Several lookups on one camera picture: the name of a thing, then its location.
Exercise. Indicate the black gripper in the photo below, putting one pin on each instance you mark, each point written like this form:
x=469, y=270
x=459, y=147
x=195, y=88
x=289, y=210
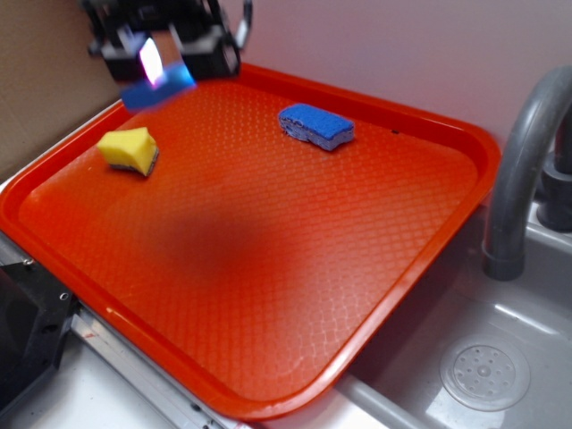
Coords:
x=122, y=28

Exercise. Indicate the blue rectangular block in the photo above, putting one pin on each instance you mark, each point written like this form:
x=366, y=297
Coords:
x=144, y=94

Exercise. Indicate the yellow sponge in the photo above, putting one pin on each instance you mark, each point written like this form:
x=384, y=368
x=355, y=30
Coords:
x=132, y=150

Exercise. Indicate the blue sponge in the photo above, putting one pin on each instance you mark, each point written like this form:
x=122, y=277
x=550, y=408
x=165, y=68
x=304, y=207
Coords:
x=314, y=125

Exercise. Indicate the red plastic tray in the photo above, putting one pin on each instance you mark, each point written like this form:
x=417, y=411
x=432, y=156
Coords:
x=251, y=266

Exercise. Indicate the grey toy faucet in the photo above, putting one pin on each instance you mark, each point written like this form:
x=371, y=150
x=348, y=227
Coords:
x=546, y=111

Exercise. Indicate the grey toy sink basin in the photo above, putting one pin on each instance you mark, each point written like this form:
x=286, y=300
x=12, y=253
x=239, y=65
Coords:
x=396, y=378

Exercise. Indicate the sink drain strainer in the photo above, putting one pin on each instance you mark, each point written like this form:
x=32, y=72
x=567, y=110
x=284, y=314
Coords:
x=485, y=373

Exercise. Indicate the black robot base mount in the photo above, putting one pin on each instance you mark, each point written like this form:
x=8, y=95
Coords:
x=36, y=315

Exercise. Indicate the black faucet handle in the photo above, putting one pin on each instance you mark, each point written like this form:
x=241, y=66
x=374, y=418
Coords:
x=554, y=211

